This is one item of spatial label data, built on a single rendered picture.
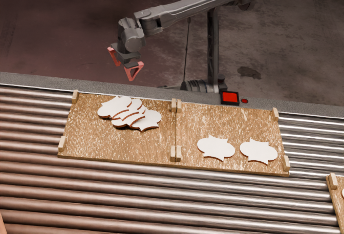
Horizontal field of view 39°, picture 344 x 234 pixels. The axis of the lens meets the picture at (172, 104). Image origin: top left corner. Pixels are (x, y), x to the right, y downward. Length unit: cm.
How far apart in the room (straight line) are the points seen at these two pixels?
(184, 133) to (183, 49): 223
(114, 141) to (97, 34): 243
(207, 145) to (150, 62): 210
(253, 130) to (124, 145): 51
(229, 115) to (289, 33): 267
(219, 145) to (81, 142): 50
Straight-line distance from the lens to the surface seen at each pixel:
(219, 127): 189
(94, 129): 182
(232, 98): 206
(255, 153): 181
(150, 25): 161
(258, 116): 198
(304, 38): 454
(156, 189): 165
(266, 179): 177
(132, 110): 184
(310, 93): 385
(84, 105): 192
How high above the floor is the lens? 218
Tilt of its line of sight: 39 degrees down
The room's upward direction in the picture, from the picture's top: 8 degrees clockwise
